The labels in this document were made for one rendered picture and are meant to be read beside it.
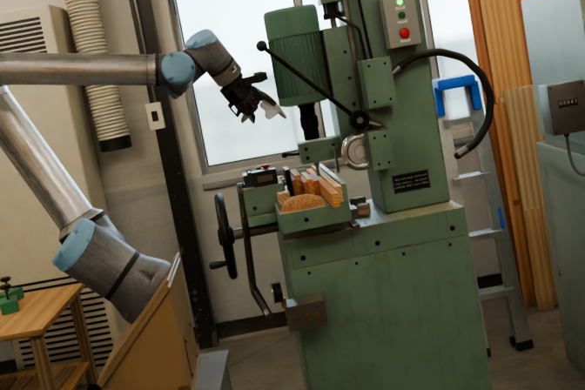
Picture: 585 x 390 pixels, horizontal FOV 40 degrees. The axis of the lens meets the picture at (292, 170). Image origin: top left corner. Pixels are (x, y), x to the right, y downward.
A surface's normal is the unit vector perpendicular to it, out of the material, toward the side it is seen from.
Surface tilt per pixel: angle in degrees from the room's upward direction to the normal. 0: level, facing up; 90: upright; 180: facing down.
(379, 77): 90
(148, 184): 90
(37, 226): 90
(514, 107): 87
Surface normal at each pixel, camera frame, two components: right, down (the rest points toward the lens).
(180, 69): 0.23, -0.03
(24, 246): 0.00, 0.13
